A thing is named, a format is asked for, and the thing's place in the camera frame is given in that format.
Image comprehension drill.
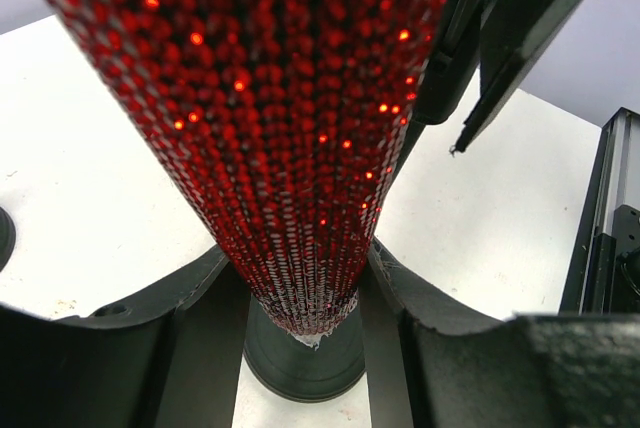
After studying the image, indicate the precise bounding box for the black round-base clip stand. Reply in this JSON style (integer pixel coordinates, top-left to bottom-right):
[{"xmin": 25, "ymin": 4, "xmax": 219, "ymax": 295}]
[{"xmin": 244, "ymin": 0, "xmax": 488, "ymax": 403}]

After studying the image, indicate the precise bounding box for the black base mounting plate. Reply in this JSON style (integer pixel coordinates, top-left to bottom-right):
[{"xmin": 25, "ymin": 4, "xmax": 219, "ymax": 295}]
[{"xmin": 559, "ymin": 108, "xmax": 639, "ymax": 314}]

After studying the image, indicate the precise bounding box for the black round-base rear stand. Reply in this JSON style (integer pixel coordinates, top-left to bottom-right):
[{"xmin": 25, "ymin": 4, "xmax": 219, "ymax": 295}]
[{"xmin": 0, "ymin": 208, "xmax": 16, "ymax": 271}]

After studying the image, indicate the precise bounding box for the red glitter microphone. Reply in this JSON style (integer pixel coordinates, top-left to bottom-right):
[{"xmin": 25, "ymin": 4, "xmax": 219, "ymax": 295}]
[{"xmin": 46, "ymin": 0, "xmax": 447, "ymax": 347}]

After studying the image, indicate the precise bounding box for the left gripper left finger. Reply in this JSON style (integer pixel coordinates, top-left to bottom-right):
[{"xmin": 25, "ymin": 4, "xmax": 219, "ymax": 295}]
[{"xmin": 1, "ymin": 247, "xmax": 250, "ymax": 427}]

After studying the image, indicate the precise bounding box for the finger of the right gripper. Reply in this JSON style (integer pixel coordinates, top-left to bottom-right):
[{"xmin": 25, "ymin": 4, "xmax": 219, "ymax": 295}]
[{"xmin": 452, "ymin": 0, "xmax": 583, "ymax": 153}]

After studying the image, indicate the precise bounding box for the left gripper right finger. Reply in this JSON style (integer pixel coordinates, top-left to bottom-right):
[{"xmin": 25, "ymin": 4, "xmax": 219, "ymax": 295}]
[{"xmin": 359, "ymin": 243, "xmax": 639, "ymax": 427}]

